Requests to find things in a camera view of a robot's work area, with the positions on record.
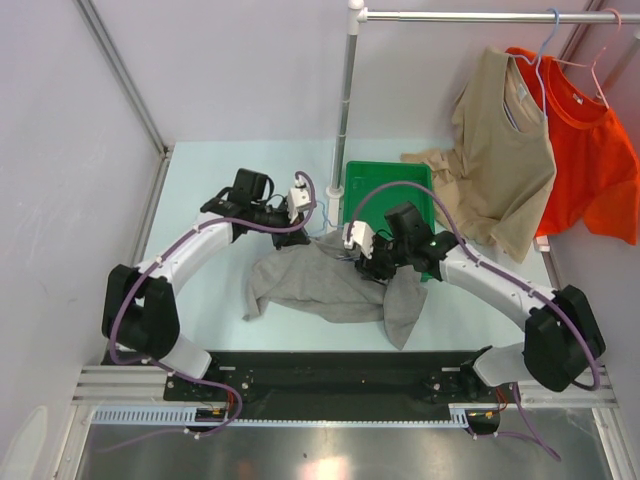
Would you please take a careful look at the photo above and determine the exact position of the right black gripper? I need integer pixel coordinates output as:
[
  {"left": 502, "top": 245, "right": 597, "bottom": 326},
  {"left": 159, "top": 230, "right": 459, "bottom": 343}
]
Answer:
[{"left": 354, "top": 232, "right": 411, "bottom": 286}]

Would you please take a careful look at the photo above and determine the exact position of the light blue hanger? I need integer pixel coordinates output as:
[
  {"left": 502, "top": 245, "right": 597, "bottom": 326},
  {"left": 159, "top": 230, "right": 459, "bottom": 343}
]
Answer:
[{"left": 309, "top": 200, "right": 357, "bottom": 262}]

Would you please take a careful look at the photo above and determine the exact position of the grey t shirt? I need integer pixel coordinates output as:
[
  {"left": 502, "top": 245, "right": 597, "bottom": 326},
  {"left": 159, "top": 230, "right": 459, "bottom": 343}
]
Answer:
[{"left": 244, "top": 230, "right": 428, "bottom": 350}]

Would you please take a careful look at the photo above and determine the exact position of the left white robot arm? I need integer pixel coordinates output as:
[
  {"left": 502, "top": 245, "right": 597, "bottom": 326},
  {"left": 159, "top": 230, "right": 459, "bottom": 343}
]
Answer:
[{"left": 102, "top": 169, "right": 317, "bottom": 400}]

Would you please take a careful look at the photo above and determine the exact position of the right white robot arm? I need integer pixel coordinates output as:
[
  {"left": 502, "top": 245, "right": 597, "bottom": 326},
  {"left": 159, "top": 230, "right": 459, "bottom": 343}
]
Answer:
[{"left": 343, "top": 202, "right": 606, "bottom": 401}]

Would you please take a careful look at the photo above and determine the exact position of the beige t shirt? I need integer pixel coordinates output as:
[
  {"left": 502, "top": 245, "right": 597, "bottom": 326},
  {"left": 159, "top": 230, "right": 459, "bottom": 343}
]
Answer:
[{"left": 400, "top": 48, "right": 556, "bottom": 263}]

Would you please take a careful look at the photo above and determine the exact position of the orange t shirt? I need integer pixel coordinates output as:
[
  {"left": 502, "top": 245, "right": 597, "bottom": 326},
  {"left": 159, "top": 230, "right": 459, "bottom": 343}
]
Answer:
[{"left": 506, "top": 47, "right": 639, "bottom": 245}]

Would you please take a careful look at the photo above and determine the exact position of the pink hanger with orange shirt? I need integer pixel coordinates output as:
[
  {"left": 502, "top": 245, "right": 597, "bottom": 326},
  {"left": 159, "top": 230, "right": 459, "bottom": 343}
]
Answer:
[{"left": 551, "top": 7, "right": 623, "bottom": 110}]

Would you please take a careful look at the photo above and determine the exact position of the blue hanger with beige shirt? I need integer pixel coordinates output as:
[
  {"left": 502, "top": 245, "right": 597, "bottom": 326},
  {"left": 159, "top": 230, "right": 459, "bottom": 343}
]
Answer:
[{"left": 503, "top": 7, "right": 561, "bottom": 127}]

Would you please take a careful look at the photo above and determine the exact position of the green plastic bin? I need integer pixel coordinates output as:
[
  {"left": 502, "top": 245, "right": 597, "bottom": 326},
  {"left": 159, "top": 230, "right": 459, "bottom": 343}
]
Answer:
[{"left": 343, "top": 161, "right": 442, "bottom": 282}]

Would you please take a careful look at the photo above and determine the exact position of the metal clothes rack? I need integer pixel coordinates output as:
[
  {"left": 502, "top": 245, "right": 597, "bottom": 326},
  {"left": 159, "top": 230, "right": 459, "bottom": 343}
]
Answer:
[{"left": 326, "top": 1, "right": 639, "bottom": 227}]

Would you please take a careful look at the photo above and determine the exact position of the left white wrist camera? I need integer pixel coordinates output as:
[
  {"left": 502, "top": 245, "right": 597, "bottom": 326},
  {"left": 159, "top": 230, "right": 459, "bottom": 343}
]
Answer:
[{"left": 286, "top": 180, "right": 313, "bottom": 225}]

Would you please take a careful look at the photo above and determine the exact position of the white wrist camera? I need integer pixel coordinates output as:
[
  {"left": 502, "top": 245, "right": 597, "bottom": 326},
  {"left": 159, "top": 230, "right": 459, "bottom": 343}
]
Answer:
[
  {"left": 342, "top": 220, "right": 376, "bottom": 259},
  {"left": 286, "top": 180, "right": 313, "bottom": 225}
]

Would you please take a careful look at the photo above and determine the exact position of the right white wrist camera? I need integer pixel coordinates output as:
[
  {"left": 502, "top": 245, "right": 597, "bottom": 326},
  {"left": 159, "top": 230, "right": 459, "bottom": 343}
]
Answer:
[{"left": 342, "top": 220, "right": 376, "bottom": 259}]

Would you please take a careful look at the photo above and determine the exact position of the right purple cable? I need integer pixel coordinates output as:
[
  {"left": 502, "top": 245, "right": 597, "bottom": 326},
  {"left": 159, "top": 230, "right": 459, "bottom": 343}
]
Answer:
[{"left": 346, "top": 180, "right": 603, "bottom": 461}]

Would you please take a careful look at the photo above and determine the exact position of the purple cable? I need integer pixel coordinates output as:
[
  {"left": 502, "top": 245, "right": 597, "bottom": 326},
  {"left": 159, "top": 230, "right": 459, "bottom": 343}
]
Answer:
[
  {"left": 346, "top": 180, "right": 603, "bottom": 461},
  {"left": 94, "top": 169, "right": 317, "bottom": 454}
]

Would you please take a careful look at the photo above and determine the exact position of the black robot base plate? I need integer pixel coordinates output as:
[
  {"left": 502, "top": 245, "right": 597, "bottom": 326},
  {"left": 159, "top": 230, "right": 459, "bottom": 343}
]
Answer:
[{"left": 164, "top": 351, "right": 514, "bottom": 423}]

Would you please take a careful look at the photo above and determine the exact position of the white slotted cable duct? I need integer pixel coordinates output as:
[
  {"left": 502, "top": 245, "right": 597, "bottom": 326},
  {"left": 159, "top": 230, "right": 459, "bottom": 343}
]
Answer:
[{"left": 92, "top": 402, "right": 501, "bottom": 429}]

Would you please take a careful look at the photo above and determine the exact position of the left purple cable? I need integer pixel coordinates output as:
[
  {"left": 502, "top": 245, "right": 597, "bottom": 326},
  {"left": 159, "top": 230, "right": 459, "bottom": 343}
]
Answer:
[{"left": 94, "top": 169, "right": 317, "bottom": 454}]

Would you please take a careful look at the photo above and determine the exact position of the aluminium frame rail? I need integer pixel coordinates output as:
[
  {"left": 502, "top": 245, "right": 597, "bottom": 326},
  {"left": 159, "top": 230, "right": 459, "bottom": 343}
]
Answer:
[{"left": 72, "top": 365, "right": 618, "bottom": 408}]

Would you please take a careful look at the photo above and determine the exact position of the aluminium corner post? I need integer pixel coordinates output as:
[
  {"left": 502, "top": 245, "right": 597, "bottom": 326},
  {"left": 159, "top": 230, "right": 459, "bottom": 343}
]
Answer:
[{"left": 72, "top": 0, "right": 174, "bottom": 216}]

